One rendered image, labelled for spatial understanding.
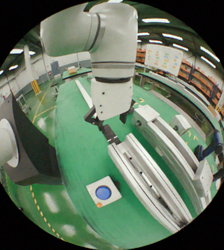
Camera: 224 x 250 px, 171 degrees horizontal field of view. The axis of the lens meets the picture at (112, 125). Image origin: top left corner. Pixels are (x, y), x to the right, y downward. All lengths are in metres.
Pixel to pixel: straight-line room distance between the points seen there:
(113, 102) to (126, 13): 0.18
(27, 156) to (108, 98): 0.31
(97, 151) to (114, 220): 0.30
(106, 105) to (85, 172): 0.26
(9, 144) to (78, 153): 0.30
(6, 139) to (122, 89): 0.39
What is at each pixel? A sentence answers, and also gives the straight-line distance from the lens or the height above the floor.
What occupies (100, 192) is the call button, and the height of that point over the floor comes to 0.85.
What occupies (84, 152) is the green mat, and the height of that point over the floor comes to 0.78.
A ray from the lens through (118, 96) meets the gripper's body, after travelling 0.16.
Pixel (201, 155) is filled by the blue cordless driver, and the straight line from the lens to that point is 0.54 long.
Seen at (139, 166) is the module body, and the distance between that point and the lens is 0.26.
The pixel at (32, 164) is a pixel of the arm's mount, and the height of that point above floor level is 0.90.
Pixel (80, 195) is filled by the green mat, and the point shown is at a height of 0.78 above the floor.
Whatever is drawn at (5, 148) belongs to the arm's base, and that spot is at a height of 1.00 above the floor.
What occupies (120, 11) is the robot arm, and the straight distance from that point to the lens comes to 0.15.
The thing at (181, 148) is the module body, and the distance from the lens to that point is 0.39.
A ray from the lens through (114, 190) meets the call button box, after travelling 0.25.
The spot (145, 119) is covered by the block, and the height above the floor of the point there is 0.87.
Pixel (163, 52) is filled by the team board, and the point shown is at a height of 1.65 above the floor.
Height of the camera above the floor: 1.08
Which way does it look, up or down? 51 degrees down
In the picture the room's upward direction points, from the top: straight up
